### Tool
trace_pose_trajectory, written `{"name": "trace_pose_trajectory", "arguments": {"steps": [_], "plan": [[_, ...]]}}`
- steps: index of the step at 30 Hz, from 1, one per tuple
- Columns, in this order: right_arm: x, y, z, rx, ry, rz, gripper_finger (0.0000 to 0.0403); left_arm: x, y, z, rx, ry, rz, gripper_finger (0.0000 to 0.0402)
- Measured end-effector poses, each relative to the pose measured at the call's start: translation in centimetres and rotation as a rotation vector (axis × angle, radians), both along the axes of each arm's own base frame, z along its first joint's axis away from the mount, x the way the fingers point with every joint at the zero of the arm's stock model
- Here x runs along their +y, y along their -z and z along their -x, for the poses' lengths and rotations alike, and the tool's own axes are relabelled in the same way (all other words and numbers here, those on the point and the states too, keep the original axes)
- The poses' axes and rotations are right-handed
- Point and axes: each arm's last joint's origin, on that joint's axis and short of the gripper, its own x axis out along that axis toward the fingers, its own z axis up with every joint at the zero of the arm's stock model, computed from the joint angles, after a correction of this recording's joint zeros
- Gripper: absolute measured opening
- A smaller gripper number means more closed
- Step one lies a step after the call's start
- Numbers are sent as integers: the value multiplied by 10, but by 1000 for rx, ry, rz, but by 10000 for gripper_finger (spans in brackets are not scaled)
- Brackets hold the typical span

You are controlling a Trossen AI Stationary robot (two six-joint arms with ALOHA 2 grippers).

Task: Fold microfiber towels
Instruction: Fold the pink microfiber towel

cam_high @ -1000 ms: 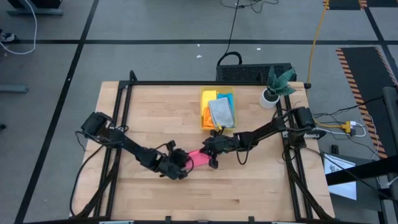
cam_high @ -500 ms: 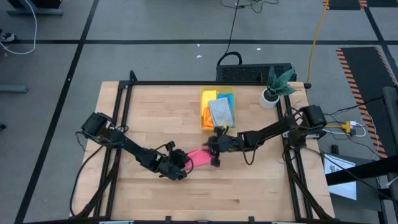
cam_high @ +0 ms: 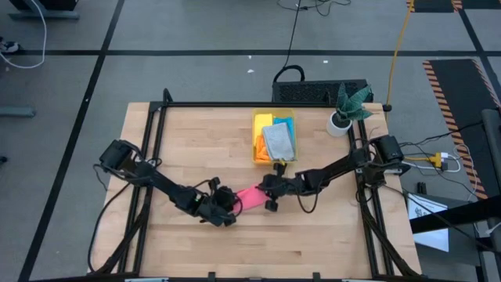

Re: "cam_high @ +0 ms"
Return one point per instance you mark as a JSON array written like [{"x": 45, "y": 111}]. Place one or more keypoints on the blue microfiber towel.
[{"x": 287, "y": 124}]

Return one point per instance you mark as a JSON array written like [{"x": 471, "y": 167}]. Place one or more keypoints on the yellow power plug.
[{"x": 436, "y": 159}]

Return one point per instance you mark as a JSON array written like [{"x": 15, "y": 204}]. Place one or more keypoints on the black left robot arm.
[{"x": 156, "y": 180}]

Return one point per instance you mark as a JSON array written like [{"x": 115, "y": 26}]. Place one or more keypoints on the green snake plant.
[{"x": 350, "y": 105}]

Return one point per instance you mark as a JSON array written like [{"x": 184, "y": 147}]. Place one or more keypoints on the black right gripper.
[{"x": 280, "y": 185}]

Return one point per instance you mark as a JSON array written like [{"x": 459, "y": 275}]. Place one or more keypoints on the yellow microfiber towel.
[{"x": 262, "y": 123}]

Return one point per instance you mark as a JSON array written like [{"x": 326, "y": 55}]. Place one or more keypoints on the orange microfiber towel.
[{"x": 261, "y": 150}]

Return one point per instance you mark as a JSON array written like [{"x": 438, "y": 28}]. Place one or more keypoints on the grey microfiber towel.
[{"x": 278, "y": 142}]

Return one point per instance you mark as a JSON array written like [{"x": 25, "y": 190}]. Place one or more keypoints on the grey floor foot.
[{"x": 15, "y": 112}]

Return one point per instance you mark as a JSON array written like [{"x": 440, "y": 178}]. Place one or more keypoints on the yellow translucent plastic bin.
[{"x": 256, "y": 162}]

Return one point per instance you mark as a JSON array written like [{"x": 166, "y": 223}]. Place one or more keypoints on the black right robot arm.
[{"x": 352, "y": 164}]

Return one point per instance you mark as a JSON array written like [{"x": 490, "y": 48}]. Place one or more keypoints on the white paper sheet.
[{"x": 428, "y": 219}]

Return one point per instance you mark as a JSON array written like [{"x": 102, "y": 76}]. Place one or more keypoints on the dark desk base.
[{"x": 43, "y": 4}]

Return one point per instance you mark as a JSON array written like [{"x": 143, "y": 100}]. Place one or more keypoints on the black metal beam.
[{"x": 462, "y": 213}]

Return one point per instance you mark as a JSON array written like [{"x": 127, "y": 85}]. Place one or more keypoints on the black hazard-striped floor mat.
[
  {"x": 458, "y": 109},
  {"x": 434, "y": 4}
]

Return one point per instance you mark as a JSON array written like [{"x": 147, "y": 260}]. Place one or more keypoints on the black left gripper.
[{"x": 219, "y": 205}]

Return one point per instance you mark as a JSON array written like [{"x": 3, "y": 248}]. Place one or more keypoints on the person's foot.
[{"x": 8, "y": 47}]

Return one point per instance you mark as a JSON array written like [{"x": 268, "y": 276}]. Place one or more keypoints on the white plant pot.
[{"x": 334, "y": 127}]

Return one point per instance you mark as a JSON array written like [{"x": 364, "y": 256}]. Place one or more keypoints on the pink microfiber towel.
[{"x": 250, "y": 197}]

